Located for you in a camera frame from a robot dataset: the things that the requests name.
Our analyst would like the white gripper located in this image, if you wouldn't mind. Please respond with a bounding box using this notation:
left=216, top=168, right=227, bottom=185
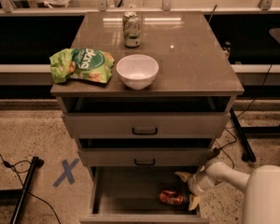
left=175, top=170, right=216, bottom=211

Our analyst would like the red coke can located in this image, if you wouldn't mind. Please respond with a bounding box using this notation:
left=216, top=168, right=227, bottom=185
left=160, top=190, right=184, bottom=205

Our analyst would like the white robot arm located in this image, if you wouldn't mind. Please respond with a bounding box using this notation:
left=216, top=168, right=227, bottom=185
left=175, top=159, right=280, bottom=224

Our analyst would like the middle drawer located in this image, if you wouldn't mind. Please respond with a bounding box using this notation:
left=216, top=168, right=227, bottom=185
left=78, top=148, right=211, bottom=167

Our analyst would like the top drawer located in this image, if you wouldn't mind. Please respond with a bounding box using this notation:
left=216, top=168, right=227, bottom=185
left=63, top=112, right=230, bottom=139

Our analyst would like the open bottom drawer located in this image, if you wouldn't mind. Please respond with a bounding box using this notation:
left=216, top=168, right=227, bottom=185
left=80, top=166, right=210, bottom=224

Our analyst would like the grey drawer cabinet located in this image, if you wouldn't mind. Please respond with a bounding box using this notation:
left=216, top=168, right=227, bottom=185
left=49, top=10, right=245, bottom=224

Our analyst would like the green white soda can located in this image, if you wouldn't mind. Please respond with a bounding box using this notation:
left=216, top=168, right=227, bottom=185
left=122, top=11, right=141, bottom=48

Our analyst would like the black stand leg right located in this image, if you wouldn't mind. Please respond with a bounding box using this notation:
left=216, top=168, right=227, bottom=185
left=230, top=109, right=256, bottom=162

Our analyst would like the black stand leg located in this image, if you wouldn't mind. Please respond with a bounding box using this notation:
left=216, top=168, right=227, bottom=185
left=230, top=109, right=256, bottom=162
left=9, top=156, right=44, bottom=224

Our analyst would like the blue tape cross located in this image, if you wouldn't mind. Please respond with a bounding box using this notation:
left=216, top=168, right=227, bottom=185
left=53, top=158, right=79, bottom=188

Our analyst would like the white bowl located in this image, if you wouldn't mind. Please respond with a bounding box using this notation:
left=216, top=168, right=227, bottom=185
left=116, top=54, right=160, bottom=90

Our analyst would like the black stand leg left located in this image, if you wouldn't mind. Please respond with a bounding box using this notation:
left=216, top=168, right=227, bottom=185
left=9, top=156, right=44, bottom=224

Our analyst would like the green chip bag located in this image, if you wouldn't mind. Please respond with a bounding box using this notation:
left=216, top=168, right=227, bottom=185
left=49, top=49, right=115, bottom=84

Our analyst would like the black cable right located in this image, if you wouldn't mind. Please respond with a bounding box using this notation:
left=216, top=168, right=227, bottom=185
left=207, top=63, right=273, bottom=170

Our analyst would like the black cable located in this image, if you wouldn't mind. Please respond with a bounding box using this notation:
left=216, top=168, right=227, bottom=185
left=0, top=143, right=62, bottom=224
left=207, top=63, right=273, bottom=170

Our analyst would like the black cable left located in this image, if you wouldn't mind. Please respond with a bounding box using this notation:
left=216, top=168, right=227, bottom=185
left=0, top=143, right=62, bottom=224

